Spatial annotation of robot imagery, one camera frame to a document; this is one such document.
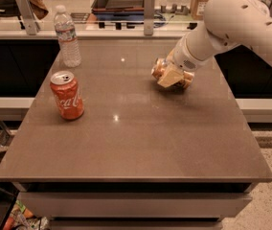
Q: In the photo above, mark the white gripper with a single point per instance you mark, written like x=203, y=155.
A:
x=183, y=58

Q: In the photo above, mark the orange La Croix can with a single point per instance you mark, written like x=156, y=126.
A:
x=160, y=65

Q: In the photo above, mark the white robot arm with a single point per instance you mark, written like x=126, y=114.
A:
x=226, y=24

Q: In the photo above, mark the red Coca-Cola can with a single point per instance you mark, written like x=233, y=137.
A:
x=65, y=88

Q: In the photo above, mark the clear plastic water bottle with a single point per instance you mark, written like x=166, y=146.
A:
x=67, y=37

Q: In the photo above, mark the colourful snack bags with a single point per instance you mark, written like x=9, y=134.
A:
x=21, y=218

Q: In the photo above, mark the middle metal glass bracket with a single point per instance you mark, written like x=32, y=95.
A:
x=148, y=17

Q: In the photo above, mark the left metal glass bracket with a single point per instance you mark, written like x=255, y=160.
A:
x=27, y=15

